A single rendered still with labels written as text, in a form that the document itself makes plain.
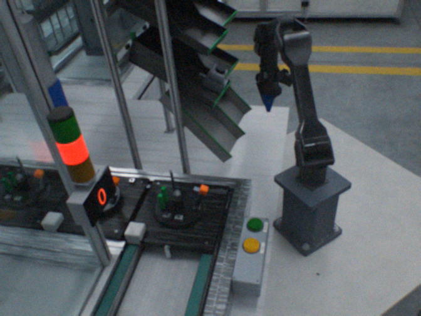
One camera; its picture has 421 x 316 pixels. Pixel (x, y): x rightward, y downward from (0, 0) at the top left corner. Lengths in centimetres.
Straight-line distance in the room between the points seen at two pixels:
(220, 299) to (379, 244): 50
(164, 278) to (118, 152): 66
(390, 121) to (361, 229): 211
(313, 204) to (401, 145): 210
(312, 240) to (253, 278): 24
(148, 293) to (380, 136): 239
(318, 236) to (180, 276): 40
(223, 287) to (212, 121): 55
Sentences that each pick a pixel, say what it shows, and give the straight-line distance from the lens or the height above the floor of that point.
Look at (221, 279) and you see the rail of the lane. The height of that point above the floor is 95.
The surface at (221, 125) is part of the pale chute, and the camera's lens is 131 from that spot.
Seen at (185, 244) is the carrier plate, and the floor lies 97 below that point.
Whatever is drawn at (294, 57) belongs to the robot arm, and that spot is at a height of 134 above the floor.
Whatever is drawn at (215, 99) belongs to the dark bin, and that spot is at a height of 119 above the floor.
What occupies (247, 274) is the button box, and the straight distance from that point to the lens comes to 100.
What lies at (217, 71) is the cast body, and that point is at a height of 126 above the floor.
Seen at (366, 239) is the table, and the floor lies 86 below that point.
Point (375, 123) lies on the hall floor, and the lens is 325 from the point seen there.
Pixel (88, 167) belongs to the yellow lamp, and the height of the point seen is 129.
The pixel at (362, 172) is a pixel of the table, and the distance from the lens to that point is 144.
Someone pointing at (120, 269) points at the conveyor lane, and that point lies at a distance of 107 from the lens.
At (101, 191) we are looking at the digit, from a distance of 88.
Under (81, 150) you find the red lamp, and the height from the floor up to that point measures 133.
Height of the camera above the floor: 178
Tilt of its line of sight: 39 degrees down
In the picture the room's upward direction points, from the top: 6 degrees counter-clockwise
